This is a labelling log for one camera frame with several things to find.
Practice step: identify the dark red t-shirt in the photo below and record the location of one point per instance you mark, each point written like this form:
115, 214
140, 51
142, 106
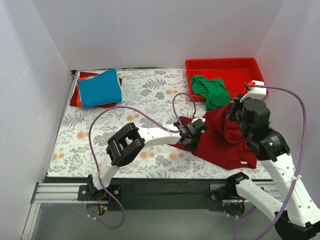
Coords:
222, 144
86, 76

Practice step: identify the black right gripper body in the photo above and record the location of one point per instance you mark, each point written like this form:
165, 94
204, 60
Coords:
233, 110

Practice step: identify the aluminium frame rail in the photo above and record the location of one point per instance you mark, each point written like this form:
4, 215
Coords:
68, 192

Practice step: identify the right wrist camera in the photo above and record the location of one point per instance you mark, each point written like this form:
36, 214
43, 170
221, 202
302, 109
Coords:
255, 90

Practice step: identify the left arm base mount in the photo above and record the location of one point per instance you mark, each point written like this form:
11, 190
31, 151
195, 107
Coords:
90, 193

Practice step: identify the dark red folded t-shirt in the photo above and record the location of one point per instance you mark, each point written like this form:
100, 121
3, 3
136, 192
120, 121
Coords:
86, 76

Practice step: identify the green t-shirt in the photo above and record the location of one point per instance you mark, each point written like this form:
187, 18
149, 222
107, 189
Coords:
213, 91

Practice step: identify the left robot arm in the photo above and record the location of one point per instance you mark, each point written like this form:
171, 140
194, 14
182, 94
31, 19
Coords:
126, 144

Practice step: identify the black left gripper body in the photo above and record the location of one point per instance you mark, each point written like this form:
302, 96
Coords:
191, 133

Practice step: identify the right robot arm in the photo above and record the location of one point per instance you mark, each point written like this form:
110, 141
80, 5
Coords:
296, 217

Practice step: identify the red plastic bin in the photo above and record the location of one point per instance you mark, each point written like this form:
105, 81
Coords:
235, 73

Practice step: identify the blue folded t-shirt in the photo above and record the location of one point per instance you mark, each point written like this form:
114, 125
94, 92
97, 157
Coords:
101, 89

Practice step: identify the orange folded t-shirt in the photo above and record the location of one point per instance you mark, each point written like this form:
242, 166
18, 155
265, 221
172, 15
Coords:
78, 99

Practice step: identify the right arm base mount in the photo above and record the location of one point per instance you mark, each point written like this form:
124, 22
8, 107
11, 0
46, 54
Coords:
221, 192

